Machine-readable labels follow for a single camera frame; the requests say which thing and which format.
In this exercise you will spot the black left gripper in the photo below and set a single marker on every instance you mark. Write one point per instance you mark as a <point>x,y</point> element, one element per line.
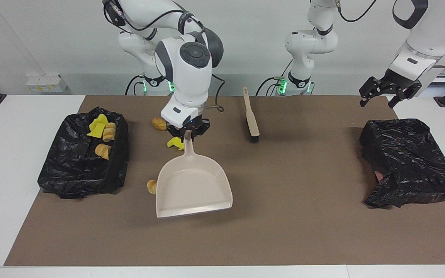
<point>400,80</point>

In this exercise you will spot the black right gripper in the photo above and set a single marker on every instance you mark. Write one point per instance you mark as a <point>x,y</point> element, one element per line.
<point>197,125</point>

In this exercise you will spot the golden fried nugget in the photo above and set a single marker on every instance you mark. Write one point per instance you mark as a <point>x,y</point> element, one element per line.
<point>158,124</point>

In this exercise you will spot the beige plastic dustpan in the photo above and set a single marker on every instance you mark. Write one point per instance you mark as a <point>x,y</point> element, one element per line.
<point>191,189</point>

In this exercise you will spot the pale ridged pastry piece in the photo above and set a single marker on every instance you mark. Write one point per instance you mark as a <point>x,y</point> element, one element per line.
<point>109,132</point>

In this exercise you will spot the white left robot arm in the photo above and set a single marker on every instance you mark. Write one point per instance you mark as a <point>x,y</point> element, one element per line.
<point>311,42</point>

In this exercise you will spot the black bag-lined trash bin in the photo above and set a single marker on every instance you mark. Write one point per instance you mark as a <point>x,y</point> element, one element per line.
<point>411,162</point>
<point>72,173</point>

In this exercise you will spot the brown table mat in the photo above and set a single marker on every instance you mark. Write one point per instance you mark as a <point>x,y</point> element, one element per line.
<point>284,231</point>

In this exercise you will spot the white wall socket box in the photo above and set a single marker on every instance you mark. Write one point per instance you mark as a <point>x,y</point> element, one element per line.
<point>46,83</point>

